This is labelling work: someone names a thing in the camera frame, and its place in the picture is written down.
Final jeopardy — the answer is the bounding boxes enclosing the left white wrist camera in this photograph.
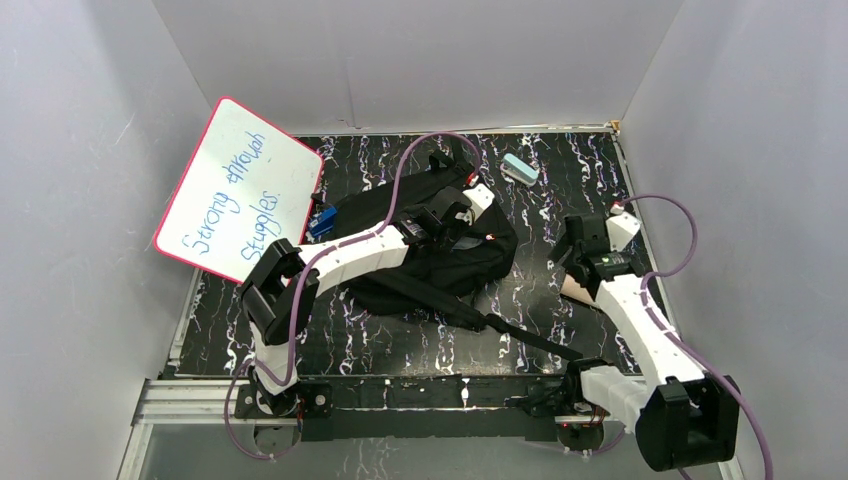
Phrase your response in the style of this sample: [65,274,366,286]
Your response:
[463,183,495,225]

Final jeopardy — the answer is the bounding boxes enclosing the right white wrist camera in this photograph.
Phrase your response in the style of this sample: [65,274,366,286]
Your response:
[605,203,641,252]

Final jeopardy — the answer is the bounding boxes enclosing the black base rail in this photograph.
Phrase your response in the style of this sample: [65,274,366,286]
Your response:
[232,375,605,453]

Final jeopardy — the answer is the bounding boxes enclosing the pink-framed whiteboard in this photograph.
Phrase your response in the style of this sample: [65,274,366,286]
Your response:
[153,97,324,283]

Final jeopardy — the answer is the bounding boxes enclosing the light blue eraser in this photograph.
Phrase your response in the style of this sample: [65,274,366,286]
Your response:
[500,153,539,186]

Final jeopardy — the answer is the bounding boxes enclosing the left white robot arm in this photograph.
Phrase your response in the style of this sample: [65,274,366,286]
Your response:
[238,181,495,416]

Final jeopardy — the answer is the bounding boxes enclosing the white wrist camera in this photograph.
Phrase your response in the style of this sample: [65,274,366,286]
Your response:
[605,203,641,252]
[463,183,495,225]

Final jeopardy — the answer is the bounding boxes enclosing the blue stapler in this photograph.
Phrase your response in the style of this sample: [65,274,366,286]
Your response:
[307,206,338,239]

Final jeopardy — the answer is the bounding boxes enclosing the black student backpack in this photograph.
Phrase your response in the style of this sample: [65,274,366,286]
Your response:
[323,151,583,361]

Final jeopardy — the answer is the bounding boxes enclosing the beige snap wallet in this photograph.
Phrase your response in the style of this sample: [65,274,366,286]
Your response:
[560,274,599,309]

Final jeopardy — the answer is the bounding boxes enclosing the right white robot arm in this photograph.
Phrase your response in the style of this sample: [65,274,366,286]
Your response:
[549,212,740,471]

